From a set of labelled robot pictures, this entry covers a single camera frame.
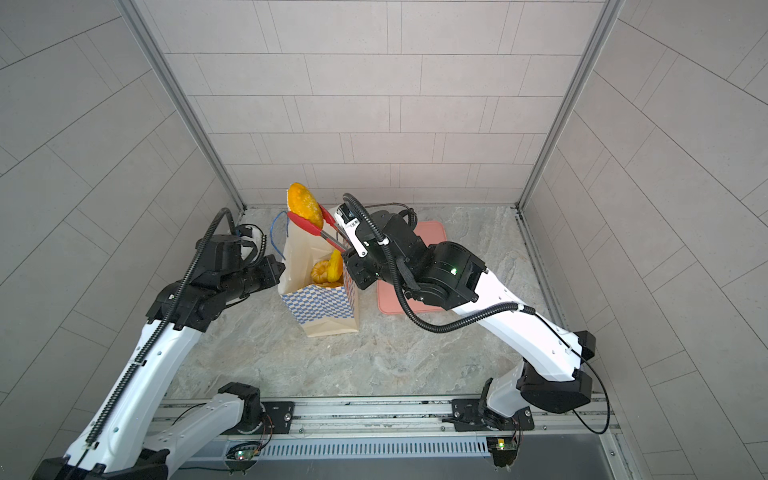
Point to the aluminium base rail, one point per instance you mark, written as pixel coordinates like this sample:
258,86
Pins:
394,427

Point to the right green circuit board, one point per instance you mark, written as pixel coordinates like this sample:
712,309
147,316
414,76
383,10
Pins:
503,450

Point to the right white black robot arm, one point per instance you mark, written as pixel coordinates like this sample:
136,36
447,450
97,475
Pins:
445,287

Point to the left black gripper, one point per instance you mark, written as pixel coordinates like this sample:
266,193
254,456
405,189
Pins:
272,277

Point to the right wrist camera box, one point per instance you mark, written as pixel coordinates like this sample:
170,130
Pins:
349,222

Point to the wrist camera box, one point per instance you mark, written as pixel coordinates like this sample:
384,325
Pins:
246,246
349,222

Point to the bright yellow croissant bread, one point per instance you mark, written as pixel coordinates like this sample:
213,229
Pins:
334,269

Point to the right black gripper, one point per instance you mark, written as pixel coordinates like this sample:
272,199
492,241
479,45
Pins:
355,264

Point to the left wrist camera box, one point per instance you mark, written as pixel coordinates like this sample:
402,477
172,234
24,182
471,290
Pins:
246,246

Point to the red metal tongs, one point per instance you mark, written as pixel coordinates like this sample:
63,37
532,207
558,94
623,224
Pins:
330,230

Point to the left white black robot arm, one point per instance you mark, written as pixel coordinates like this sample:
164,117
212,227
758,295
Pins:
116,444

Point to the small brown oval bun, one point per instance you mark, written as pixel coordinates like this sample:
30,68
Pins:
301,202

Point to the blue checkered paper bag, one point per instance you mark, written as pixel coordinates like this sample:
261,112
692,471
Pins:
321,309

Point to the pale yellow bread slice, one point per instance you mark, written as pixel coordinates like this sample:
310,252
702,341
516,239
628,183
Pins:
319,272

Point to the green circuit board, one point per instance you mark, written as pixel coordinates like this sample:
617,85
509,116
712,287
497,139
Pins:
503,450
243,456

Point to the left green circuit board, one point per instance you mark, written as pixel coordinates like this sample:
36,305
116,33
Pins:
243,456

